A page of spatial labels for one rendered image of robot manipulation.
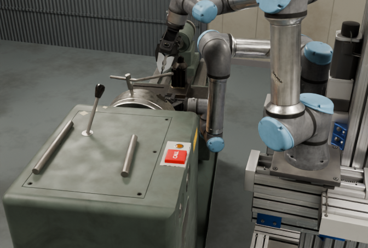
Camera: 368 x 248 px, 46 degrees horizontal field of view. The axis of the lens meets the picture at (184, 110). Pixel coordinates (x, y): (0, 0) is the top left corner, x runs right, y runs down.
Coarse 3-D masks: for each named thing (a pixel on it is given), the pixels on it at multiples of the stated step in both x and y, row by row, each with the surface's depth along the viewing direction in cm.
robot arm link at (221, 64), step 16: (208, 48) 175; (224, 48) 174; (208, 64) 175; (224, 64) 173; (224, 80) 177; (208, 96) 183; (224, 96) 181; (208, 112) 185; (224, 112) 186; (208, 128) 188; (208, 144) 189; (224, 144) 190
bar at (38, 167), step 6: (66, 126) 145; (60, 132) 141; (66, 132) 143; (60, 138) 139; (54, 144) 135; (48, 150) 132; (54, 150) 134; (42, 156) 130; (48, 156) 130; (42, 162) 127; (36, 168) 124; (42, 168) 127; (36, 174) 125
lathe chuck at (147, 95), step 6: (138, 90) 178; (144, 90) 179; (120, 96) 178; (126, 96) 175; (132, 96) 174; (138, 96) 173; (144, 96) 174; (150, 96) 175; (156, 96) 177; (114, 102) 175; (156, 102) 173; (162, 102) 176; (168, 102) 180; (162, 108) 173; (168, 108) 177
